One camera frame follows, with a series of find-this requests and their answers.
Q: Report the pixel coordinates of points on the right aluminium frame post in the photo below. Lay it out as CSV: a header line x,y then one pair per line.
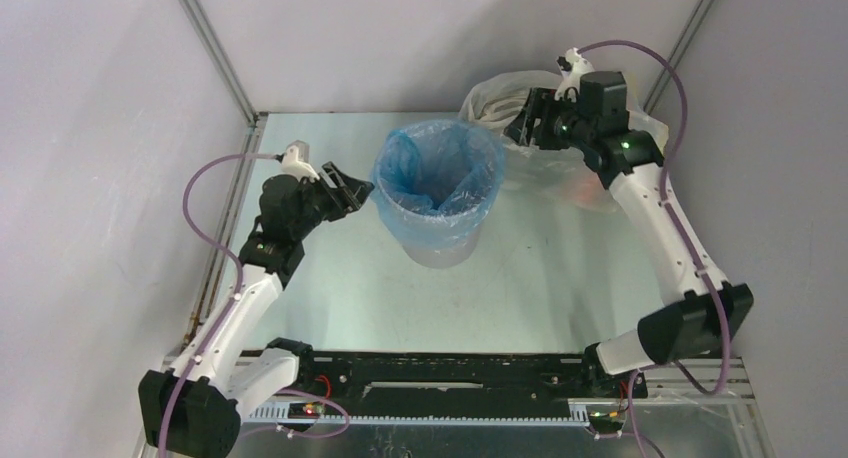
x,y
692,26

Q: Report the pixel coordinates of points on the blue plastic trash bag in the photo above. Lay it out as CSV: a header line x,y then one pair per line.
x,y
436,167

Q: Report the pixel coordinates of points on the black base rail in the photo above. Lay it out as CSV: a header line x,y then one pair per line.
x,y
467,384

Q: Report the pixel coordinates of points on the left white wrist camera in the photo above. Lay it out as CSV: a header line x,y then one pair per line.
x,y
294,161

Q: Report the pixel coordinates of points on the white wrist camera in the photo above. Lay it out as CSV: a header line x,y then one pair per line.
x,y
572,66
294,161

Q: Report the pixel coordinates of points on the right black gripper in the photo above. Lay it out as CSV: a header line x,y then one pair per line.
x,y
539,118

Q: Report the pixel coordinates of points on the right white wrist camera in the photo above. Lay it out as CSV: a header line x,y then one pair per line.
x,y
572,66

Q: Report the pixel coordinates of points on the aluminium frame post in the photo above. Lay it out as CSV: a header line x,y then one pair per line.
x,y
692,26
209,40

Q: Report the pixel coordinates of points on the grey plastic trash bin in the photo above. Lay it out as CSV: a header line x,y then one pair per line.
x,y
441,241

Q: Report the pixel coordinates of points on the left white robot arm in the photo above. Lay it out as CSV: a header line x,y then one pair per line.
x,y
197,406

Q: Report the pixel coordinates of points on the left aluminium frame post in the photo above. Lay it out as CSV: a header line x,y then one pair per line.
x,y
209,40

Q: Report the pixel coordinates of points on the grey toothed cable duct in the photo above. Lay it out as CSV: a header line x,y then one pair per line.
x,y
290,414

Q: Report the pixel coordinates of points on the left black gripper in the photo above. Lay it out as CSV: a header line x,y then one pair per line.
x,y
349,200

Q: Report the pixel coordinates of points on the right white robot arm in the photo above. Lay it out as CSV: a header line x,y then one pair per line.
x,y
702,310

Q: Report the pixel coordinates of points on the clear full trash bag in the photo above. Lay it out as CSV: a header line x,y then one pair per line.
x,y
557,175

